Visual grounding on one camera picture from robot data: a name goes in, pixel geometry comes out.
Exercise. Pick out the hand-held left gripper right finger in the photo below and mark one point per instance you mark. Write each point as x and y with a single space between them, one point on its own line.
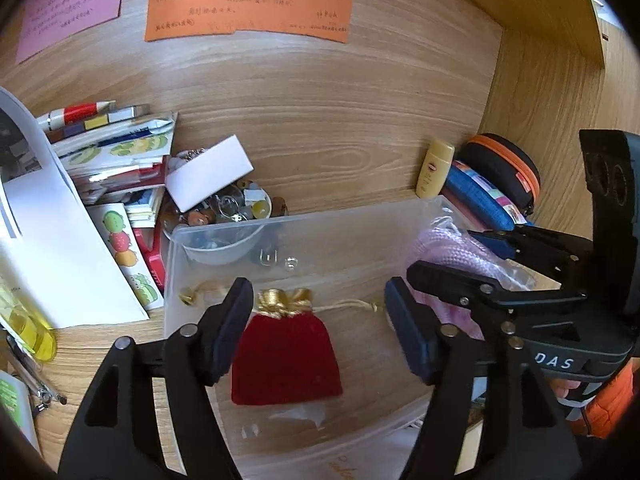
407 330

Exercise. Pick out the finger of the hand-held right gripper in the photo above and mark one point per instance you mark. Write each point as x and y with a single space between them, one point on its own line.
492 245
450 280

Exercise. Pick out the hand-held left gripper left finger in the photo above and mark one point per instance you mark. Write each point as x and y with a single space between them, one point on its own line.
232 330

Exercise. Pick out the clear plastic storage box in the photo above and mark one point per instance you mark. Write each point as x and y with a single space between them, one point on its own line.
350 245

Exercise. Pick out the person's right forearm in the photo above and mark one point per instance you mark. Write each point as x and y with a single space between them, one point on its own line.
607 405

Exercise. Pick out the person's right hand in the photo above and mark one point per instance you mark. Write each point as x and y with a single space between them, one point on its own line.
565 390

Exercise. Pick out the blue fabric pencil pouch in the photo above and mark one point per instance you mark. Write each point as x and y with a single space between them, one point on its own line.
480 195

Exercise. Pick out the clear plastic bowl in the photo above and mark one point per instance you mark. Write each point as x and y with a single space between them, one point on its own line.
220 255

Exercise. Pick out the black case with orange zip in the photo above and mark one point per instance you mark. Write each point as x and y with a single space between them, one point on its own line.
505 160

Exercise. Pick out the yellow sunscreen bottle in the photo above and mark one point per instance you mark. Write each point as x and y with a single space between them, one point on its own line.
432 170

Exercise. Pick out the red booklet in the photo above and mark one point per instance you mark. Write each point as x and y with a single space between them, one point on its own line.
152 265

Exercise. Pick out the pile of small trinkets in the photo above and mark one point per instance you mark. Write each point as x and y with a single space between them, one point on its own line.
250 207

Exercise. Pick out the fruit sticker sheet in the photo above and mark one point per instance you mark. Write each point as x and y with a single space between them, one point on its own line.
125 255

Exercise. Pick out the white cardboard box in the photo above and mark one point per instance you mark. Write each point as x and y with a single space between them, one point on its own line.
210 172

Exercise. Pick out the white paper sheet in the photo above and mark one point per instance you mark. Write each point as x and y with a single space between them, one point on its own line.
60 240

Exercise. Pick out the yellow translucent plastic holder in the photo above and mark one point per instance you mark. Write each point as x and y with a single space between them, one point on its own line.
30 335

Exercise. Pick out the metal pens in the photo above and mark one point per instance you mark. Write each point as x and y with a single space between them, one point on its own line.
35 380

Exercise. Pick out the stack of booklets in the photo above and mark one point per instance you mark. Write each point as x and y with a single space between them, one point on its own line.
125 155

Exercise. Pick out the green white box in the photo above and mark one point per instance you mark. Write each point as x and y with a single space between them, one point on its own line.
15 405

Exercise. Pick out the wooden shelf board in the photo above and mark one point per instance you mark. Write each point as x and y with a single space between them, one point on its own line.
525 0

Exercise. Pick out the red white marker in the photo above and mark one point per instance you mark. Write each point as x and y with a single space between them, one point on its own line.
75 112

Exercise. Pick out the orange paper note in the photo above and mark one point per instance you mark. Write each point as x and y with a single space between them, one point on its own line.
250 12

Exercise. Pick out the pink paper note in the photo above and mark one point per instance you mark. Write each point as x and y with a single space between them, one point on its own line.
70 5

